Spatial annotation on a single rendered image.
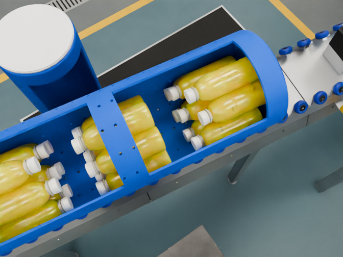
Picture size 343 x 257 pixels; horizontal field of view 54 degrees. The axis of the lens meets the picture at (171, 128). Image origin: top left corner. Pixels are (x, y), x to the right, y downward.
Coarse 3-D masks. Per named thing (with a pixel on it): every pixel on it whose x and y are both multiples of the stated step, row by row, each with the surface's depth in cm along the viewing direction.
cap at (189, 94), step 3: (186, 90) 86; (189, 90) 86; (186, 93) 86; (189, 93) 86; (192, 93) 86; (186, 96) 87; (189, 96) 85; (192, 96) 86; (186, 99) 89; (189, 99) 86; (192, 99) 86; (195, 99) 86; (189, 102) 87; (192, 102) 87
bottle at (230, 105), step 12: (252, 84) 90; (228, 96) 88; (240, 96) 88; (252, 96) 88; (264, 96) 89; (216, 108) 87; (228, 108) 87; (240, 108) 88; (252, 108) 90; (216, 120) 89; (228, 120) 90
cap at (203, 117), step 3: (201, 111) 89; (204, 111) 89; (198, 114) 90; (201, 114) 88; (204, 114) 88; (198, 117) 91; (201, 117) 88; (204, 117) 88; (207, 117) 88; (201, 120) 90; (204, 120) 88; (207, 120) 88; (201, 123) 91; (204, 123) 88; (207, 123) 89
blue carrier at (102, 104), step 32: (160, 64) 88; (192, 64) 101; (256, 64) 82; (96, 96) 82; (128, 96) 99; (160, 96) 104; (32, 128) 92; (64, 128) 97; (128, 128) 77; (160, 128) 105; (256, 128) 88; (64, 160) 101; (128, 160) 77; (192, 160) 86; (96, 192) 96; (128, 192) 85; (64, 224) 84
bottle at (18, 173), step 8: (16, 160) 80; (24, 160) 80; (0, 168) 77; (8, 168) 77; (16, 168) 78; (24, 168) 79; (0, 176) 77; (8, 176) 77; (16, 176) 78; (24, 176) 79; (0, 184) 77; (8, 184) 77; (16, 184) 78; (0, 192) 78; (8, 192) 80
